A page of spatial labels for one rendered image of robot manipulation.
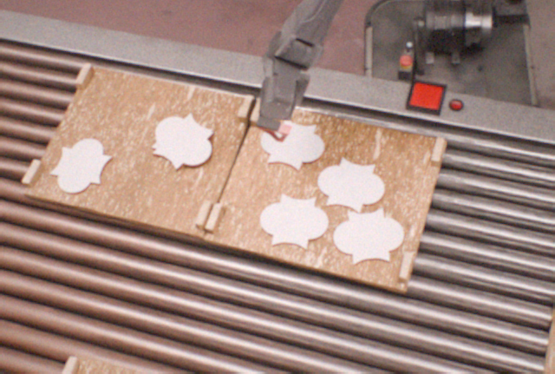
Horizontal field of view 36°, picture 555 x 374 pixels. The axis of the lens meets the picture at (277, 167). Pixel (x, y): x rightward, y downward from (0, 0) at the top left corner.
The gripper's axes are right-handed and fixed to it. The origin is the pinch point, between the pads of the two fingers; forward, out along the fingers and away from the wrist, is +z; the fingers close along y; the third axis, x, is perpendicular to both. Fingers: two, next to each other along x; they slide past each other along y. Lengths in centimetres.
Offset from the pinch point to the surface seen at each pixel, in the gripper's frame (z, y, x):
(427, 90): 9.3, 21.0, -24.0
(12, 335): 9, -56, 38
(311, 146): 7.3, -0.4, -4.9
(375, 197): 7.2, -8.6, -20.8
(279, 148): 7.2, -2.8, 1.4
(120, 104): 8.1, -0.8, 39.8
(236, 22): 103, 101, 65
